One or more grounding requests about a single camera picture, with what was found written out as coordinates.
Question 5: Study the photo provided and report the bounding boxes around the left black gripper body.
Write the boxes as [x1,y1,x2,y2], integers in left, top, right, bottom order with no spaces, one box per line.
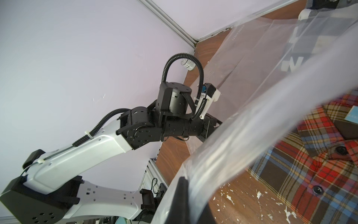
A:
[155,82,222,141]

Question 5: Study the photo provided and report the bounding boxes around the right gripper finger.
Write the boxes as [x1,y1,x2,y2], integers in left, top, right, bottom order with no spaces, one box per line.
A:
[164,176,217,224]

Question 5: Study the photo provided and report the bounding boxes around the clear plastic vacuum bag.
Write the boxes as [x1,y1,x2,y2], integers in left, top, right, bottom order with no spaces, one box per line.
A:
[153,19,358,224]

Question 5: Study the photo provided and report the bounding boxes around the multicolour plaid shirt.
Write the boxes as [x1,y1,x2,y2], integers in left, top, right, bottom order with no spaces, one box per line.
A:
[248,89,358,224]

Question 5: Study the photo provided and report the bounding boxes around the black white plaid shirt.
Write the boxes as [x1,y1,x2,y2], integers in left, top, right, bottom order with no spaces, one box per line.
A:
[280,1,358,73]

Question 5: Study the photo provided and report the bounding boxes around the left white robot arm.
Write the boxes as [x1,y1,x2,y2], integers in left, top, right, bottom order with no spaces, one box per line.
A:
[1,82,221,224]

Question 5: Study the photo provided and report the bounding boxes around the small metal can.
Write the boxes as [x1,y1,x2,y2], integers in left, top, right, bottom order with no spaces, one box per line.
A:
[181,58,196,71]

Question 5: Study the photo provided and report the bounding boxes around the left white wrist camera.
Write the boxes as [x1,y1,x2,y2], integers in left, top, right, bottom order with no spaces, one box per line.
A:
[195,83,221,120]

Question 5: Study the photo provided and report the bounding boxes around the aluminium mounting rail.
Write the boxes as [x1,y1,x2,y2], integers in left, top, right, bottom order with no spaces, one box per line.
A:
[139,159,168,196]

